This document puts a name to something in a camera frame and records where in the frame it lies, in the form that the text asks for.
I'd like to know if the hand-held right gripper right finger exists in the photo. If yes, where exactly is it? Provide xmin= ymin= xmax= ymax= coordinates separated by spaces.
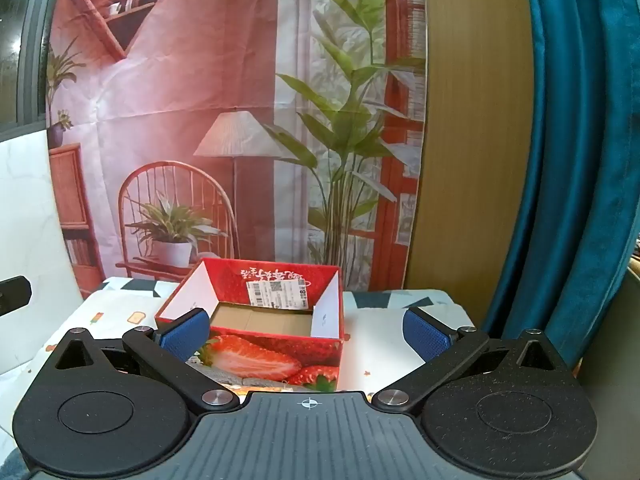
xmin=372 ymin=307 xmax=571 ymax=416

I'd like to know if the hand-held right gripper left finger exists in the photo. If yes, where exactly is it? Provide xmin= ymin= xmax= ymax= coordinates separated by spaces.
xmin=47 ymin=308 xmax=241 ymax=416

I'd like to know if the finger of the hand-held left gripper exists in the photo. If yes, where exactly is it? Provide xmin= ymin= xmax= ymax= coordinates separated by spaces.
xmin=0 ymin=276 xmax=33 ymax=317

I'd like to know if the red strawberry print cardboard box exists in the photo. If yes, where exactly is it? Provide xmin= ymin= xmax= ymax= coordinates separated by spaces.
xmin=154 ymin=258 xmax=346 ymax=393

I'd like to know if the white marbled board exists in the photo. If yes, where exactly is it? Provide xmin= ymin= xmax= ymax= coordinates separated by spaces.
xmin=0 ymin=127 xmax=87 ymax=377

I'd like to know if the light wooden panel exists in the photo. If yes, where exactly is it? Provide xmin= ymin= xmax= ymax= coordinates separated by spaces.
xmin=402 ymin=0 xmax=537 ymax=292

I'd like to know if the teal curtain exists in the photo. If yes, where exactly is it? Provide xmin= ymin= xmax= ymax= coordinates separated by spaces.
xmin=477 ymin=0 xmax=640 ymax=366

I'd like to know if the printed room scene wall tapestry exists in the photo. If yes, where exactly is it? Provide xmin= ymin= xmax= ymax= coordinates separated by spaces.
xmin=45 ymin=0 xmax=429 ymax=302

